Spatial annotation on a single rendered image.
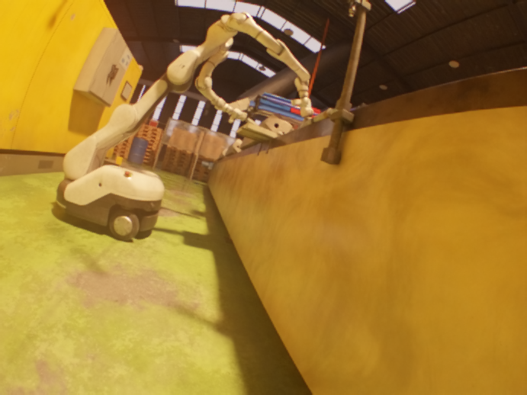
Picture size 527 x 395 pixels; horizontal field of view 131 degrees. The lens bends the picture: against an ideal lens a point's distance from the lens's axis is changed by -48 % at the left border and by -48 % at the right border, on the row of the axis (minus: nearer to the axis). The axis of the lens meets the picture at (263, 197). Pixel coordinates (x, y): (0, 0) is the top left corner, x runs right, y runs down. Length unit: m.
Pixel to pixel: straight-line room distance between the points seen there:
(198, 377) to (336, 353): 0.34
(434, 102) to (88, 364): 0.89
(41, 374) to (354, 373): 0.63
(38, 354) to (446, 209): 0.83
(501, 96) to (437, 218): 0.22
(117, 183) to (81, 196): 0.22
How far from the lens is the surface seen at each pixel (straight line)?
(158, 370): 0.63
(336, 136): 0.62
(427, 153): 0.43
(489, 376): 0.35
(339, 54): 11.72
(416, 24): 11.26
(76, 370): 0.62
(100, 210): 1.28
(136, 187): 1.21
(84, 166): 1.46
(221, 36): 1.60
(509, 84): 0.42
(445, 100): 0.46
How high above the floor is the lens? 0.49
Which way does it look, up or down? 2 degrees down
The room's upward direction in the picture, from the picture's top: 17 degrees clockwise
